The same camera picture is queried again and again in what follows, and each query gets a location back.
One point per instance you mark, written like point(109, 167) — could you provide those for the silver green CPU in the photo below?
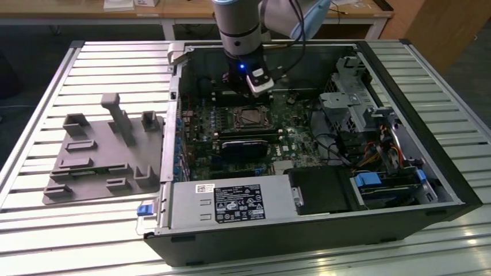
point(249, 117)

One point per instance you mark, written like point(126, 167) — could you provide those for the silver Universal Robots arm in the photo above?
point(237, 26)

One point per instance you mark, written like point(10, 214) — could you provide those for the CPU socket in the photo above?
point(234, 124)

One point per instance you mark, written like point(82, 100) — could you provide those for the round coin battery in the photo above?
point(290, 100)

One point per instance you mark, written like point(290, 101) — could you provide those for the black graphics card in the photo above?
point(245, 149)

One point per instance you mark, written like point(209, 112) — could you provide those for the green motherboard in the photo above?
point(294, 141)

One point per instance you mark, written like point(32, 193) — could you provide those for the grey metal drive cage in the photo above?
point(344, 100)

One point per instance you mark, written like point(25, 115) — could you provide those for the wooden desk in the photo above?
point(153, 13)

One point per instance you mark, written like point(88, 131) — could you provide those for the small silver heatsink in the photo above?
point(282, 166)

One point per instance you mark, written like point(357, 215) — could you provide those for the small white box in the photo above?
point(144, 2)

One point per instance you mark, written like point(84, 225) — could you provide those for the black fan shroud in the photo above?
point(321, 189)

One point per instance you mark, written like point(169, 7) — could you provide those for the grey parts rack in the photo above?
point(98, 161)

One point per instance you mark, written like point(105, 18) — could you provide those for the grey power supply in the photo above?
point(190, 207)

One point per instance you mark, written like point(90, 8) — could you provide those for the blue disk carrier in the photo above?
point(368, 179)
point(420, 176)

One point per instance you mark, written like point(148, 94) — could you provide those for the blue case latch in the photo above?
point(144, 209)

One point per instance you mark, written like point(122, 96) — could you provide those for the wooden cabinet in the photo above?
point(440, 34)

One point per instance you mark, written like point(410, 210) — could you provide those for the black PC case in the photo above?
point(268, 244)

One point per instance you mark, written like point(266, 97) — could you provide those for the white silver wrist camera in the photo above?
point(260, 82)

